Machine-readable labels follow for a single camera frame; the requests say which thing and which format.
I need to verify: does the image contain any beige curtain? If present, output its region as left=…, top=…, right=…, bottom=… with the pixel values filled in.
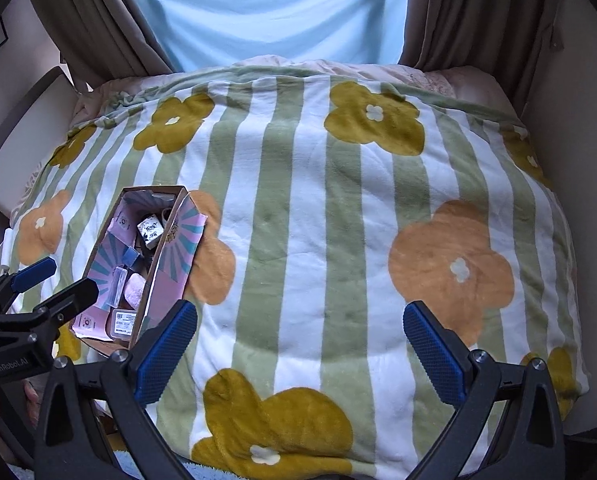
left=398, top=0, right=564, bottom=106
left=26, top=0, right=184, bottom=93

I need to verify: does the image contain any light blue sheer curtain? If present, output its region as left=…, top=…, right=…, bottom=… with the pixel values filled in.
left=123, top=0, right=409, bottom=73

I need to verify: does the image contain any light blue rug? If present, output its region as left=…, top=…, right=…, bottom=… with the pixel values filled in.
left=111, top=447, right=214, bottom=480

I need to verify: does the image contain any clear plastic case white label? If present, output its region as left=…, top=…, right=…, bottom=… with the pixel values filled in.
left=108, top=310, right=138, bottom=339

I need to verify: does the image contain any pink fluffy cloth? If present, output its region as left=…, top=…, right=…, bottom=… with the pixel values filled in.
left=123, top=272, right=149, bottom=311

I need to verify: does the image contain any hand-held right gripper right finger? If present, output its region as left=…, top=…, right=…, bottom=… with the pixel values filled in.
left=403, top=301, right=566, bottom=480

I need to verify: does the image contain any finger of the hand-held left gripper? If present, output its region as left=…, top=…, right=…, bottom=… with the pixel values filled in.
left=0, top=257, right=58, bottom=321
left=0, top=280, right=100, bottom=336

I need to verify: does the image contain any person's left hand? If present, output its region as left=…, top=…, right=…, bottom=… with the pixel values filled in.
left=0, top=380, right=42, bottom=436

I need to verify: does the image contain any white printed cube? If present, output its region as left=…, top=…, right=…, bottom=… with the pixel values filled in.
left=136, top=216, right=163, bottom=250

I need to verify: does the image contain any striped floral blanket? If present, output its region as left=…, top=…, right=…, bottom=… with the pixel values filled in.
left=1, top=72, right=591, bottom=478

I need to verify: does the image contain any cardboard box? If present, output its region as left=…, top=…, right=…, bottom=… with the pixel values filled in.
left=72, top=185, right=208, bottom=348

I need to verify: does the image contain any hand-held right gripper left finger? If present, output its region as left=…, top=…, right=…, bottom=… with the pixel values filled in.
left=33, top=299, right=199, bottom=480

